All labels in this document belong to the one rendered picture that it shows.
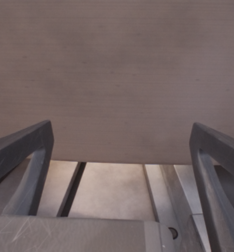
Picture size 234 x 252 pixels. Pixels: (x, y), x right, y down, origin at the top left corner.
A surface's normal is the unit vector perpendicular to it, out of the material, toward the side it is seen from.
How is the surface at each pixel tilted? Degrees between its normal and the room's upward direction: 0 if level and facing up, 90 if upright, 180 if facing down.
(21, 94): 90
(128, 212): 0
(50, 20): 90
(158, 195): 0
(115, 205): 0
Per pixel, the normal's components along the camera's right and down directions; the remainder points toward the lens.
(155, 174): 0.00, -0.82
